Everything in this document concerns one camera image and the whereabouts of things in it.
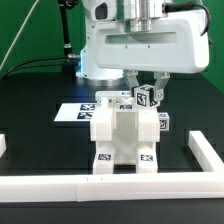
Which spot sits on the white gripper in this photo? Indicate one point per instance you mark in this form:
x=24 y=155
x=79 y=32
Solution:
x=174 y=44

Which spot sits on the white tagged cube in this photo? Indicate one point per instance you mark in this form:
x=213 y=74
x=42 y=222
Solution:
x=164 y=121
x=144 y=97

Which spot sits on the white chair seat part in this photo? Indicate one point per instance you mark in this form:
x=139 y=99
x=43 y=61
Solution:
x=125 y=151

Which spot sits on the white chair back frame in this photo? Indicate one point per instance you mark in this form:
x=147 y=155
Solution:
x=117 y=114

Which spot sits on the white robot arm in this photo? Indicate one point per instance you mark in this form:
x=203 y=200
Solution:
x=89 y=69

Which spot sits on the black vertical pole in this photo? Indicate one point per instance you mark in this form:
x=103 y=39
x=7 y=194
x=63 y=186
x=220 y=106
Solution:
x=68 y=67

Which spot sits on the white L-shaped fence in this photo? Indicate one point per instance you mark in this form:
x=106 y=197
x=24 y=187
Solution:
x=208 y=183

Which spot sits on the white block at left edge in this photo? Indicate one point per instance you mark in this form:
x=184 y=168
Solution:
x=2 y=144

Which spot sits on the white marker base plate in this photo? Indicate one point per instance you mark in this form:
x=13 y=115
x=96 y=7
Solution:
x=75 y=112

